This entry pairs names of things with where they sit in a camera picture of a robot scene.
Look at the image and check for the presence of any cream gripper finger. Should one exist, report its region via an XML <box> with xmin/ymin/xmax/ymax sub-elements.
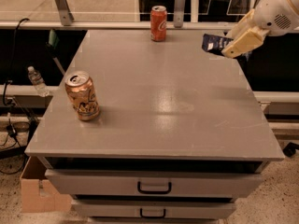
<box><xmin>226</xmin><ymin>21</ymin><xmax>247</xmax><ymax>39</ymax></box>
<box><xmin>221</xmin><ymin>32</ymin><xmax>264</xmax><ymax>58</ymax></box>

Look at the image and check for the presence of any red coke can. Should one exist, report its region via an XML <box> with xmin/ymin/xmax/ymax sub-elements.
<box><xmin>150</xmin><ymin>6</ymin><xmax>167</xmax><ymax>42</ymax></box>

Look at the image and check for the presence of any grey middle drawer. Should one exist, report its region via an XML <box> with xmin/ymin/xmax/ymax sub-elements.
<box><xmin>72</xmin><ymin>200</ymin><xmax>235</xmax><ymax>219</ymax></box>

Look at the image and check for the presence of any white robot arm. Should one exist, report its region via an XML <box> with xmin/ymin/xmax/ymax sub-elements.
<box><xmin>221</xmin><ymin>0</ymin><xmax>299</xmax><ymax>58</ymax></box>

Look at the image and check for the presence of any middle metal bracket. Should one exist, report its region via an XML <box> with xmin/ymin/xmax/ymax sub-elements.
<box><xmin>173</xmin><ymin>0</ymin><xmax>185</xmax><ymax>28</ymax></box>

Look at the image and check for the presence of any grey top drawer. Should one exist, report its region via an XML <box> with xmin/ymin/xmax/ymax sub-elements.
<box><xmin>46</xmin><ymin>170</ymin><xmax>263</xmax><ymax>198</ymax></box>

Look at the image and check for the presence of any grey drawer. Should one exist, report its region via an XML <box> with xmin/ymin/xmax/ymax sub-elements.
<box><xmin>46</xmin><ymin>170</ymin><xmax>263</xmax><ymax>198</ymax></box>
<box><xmin>72</xmin><ymin>200</ymin><xmax>235</xmax><ymax>219</ymax></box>

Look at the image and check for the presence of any left metal bracket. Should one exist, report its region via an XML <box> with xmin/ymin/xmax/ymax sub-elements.
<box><xmin>54</xmin><ymin>0</ymin><xmax>74</xmax><ymax>26</ymax></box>

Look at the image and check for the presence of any black cable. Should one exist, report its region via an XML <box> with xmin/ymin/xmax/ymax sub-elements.
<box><xmin>0</xmin><ymin>17</ymin><xmax>37</xmax><ymax>175</ymax></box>

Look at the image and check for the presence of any clear plastic water bottle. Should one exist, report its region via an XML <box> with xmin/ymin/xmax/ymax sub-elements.
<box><xmin>27</xmin><ymin>66</ymin><xmax>50</xmax><ymax>97</ymax></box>

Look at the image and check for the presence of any green handled tool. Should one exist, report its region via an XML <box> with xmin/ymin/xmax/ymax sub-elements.
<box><xmin>46</xmin><ymin>29</ymin><xmax>65</xmax><ymax>75</ymax></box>

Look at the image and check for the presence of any gold lacroix can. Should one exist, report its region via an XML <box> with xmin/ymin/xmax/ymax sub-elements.
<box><xmin>64</xmin><ymin>71</ymin><xmax>100</xmax><ymax>121</ymax></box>

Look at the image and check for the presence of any brown cardboard box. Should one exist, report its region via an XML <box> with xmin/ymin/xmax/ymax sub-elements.
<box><xmin>20</xmin><ymin>157</ymin><xmax>72</xmax><ymax>213</ymax></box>

